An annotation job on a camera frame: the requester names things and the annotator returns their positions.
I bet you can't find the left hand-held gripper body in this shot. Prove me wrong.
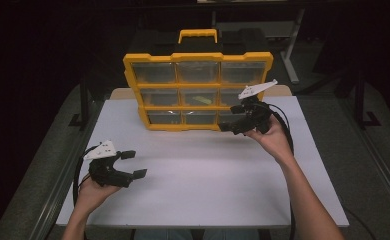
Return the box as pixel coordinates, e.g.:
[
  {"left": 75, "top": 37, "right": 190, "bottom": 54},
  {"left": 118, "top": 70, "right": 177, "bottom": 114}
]
[{"left": 83, "top": 139, "right": 133, "bottom": 189}]

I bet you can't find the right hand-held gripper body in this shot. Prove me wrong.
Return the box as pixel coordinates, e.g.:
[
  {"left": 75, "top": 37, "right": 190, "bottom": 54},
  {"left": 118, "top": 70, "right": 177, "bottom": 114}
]
[{"left": 237, "top": 78, "right": 279, "bottom": 135}]

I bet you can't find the clear pull-out plastic drawer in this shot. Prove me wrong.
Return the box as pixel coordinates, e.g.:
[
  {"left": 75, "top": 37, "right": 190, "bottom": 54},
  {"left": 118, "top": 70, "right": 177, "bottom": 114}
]
[{"left": 180, "top": 89, "right": 218, "bottom": 107}]

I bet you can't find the yellow and black organizer cabinet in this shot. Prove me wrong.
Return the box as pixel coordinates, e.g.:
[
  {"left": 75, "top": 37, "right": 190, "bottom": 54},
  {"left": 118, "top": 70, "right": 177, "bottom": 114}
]
[{"left": 122, "top": 28, "right": 275, "bottom": 132}]

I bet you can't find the person's left hand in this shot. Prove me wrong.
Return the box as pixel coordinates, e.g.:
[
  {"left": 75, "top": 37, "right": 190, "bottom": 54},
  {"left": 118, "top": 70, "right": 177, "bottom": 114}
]
[{"left": 74, "top": 173, "right": 122, "bottom": 214}]

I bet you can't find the person's right hand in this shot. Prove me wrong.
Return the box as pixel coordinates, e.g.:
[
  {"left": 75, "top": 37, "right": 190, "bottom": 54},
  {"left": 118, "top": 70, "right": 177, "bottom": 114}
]
[{"left": 244, "top": 114, "right": 296, "bottom": 165}]

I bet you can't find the black metal stand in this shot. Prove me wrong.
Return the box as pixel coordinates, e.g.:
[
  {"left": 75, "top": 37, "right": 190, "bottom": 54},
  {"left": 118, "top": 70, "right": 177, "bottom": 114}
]
[
  {"left": 353, "top": 71, "right": 382, "bottom": 130},
  {"left": 68, "top": 83, "right": 92, "bottom": 131}
]

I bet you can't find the grid of clear bins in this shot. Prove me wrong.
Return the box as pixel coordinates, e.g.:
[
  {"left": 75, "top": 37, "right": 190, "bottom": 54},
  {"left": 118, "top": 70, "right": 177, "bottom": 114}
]
[{"left": 131, "top": 61, "right": 267, "bottom": 126}]

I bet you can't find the aluminium floor rail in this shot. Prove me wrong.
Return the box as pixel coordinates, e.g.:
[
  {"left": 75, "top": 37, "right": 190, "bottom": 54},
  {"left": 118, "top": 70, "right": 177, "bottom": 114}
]
[
  {"left": 26, "top": 99, "right": 104, "bottom": 240},
  {"left": 339, "top": 99, "right": 390, "bottom": 214}
]

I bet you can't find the white metal desk frame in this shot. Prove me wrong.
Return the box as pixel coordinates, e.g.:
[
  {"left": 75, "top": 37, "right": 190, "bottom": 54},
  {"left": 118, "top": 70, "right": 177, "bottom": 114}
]
[{"left": 211, "top": 8, "right": 306, "bottom": 84}]

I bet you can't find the black cable on floor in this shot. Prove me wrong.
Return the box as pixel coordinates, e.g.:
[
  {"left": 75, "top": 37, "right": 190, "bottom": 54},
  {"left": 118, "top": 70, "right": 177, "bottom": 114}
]
[{"left": 341, "top": 206, "right": 381, "bottom": 240}]

